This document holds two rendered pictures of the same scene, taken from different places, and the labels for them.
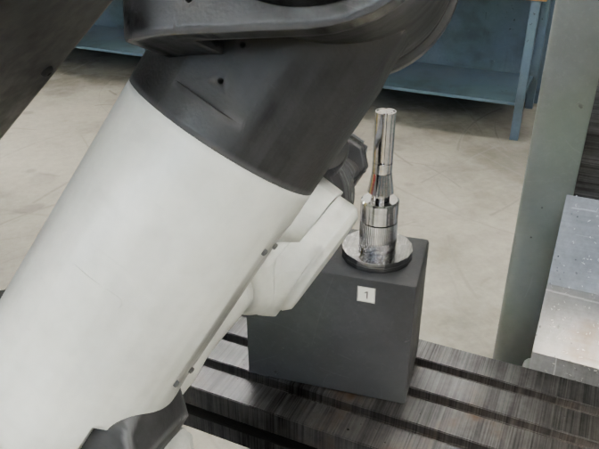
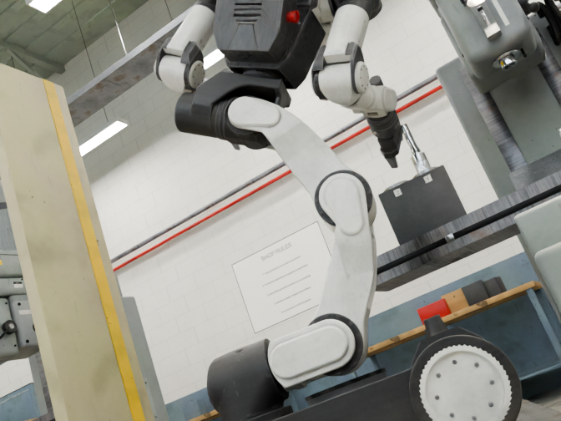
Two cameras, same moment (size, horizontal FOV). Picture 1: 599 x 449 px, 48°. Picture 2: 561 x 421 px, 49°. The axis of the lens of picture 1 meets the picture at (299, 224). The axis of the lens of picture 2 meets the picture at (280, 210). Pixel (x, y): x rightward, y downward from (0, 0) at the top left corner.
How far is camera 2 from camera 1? 1.55 m
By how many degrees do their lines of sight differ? 46
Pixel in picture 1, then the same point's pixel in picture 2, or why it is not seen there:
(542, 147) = (486, 163)
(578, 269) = not seen: hidden behind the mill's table
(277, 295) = (380, 93)
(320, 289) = (411, 188)
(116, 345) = (346, 29)
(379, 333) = (441, 192)
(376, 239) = (422, 164)
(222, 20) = not seen: outside the picture
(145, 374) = (353, 34)
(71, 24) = (318, 38)
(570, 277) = not seen: hidden behind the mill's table
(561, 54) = (469, 128)
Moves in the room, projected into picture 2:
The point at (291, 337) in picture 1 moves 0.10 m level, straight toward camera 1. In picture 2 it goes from (410, 217) to (414, 207)
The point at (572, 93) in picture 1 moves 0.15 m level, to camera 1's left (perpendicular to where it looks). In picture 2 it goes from (482, 137) to (443, 151)
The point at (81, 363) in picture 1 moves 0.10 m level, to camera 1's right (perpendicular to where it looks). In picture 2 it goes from (342, 32) to (381, 18)
